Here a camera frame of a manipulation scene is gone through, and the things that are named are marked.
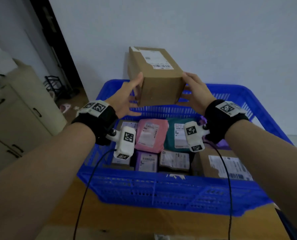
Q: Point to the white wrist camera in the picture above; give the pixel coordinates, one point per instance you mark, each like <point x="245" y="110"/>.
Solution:
<point x="194" y="136"/>
<point x="124" y="142"/>

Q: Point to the person's right hand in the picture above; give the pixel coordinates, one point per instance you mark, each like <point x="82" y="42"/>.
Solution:
<point x="198" y="94"/>

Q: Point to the person's left thumb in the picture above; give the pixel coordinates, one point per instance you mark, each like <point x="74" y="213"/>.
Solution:
<point x="136" y="81"/>

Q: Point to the person's left hand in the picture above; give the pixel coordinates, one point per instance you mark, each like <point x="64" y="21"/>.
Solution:
<point x="119" y="99"/>

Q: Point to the person's left forearm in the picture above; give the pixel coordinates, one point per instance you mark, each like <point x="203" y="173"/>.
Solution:
<point x="38" y="179"/>

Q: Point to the beige cabinet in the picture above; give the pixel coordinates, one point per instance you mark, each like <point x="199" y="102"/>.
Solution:
<point x="21" y="117"/>

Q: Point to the pink slipper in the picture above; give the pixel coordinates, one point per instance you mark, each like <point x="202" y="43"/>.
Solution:
<point x="64" y="107"/>

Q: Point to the person's right forearm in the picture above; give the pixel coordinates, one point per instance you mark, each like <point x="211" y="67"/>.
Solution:
<point x="268" y="159"/>

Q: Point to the pink parcel bag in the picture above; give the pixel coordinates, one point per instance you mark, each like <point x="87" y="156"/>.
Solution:
<point x="151" y="134"/>

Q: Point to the person's right thumb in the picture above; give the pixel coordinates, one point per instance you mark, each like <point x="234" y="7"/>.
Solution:
<point x="189" y="77"/>

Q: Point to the small purple parcel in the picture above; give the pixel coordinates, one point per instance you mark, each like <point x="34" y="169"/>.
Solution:
<point x="146" y="162"/>

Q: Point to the large flat cardboard parcel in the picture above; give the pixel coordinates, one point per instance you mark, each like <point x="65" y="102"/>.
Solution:
<point x="221" y="164"/>

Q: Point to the teal parcel bag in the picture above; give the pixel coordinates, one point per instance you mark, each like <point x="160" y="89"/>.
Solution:
<point x="172" y="132"/>

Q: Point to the dark door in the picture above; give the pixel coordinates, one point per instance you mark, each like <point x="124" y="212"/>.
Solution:
<point x="56" y="39"/>

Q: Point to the small brown parcel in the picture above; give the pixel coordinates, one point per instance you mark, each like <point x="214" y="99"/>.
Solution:
<point x="174" y="159"/>

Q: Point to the blue plastic crate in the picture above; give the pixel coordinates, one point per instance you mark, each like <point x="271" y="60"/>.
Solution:
<point x="163" y="189"/>

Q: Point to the brown cardboard box white label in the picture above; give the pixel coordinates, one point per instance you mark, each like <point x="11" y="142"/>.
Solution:
<point x="158" y="82"/>

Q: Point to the white marker plate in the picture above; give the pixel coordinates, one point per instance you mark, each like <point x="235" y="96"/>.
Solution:
<point x="94" y="107"/>
<point x="229" y="108"/>

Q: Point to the black hand trolley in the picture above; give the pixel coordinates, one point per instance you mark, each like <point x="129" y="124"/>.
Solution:
<point x="57" y="86"/>

